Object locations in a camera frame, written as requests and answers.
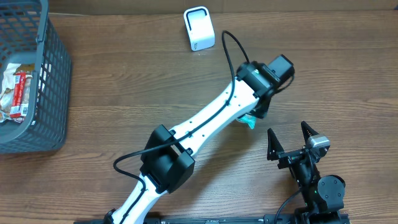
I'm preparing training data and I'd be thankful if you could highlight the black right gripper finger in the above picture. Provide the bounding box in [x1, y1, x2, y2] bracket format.
[267, 128, 285, 161]
[301, 121, 319, 145]

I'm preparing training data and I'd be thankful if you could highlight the teal snack packet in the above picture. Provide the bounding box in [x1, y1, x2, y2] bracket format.
[236, 114, 256, 129]

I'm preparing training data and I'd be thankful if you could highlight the red stick snack packet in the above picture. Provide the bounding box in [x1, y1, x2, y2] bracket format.
[10, 72, 27, 119]

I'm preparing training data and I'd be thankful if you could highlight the beige dried food bag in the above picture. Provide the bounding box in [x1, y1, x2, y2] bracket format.
[1, 63, 35, 123]

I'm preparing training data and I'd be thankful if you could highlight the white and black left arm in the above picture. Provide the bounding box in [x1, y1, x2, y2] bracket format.
[103, 55, 295, 223]

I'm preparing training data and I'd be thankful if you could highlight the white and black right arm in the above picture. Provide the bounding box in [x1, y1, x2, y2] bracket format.
[264, 121, 350, 224]

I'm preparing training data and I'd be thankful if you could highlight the white barcode scanner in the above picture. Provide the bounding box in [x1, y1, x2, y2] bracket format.
[183, 6, 215, 52]

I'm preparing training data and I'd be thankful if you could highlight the grey plastic mesh basket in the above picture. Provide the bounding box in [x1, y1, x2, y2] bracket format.
[1, 0, 72, 154]

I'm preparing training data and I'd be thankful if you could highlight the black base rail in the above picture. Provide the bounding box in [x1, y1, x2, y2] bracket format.
[73, 214, 351, 224]

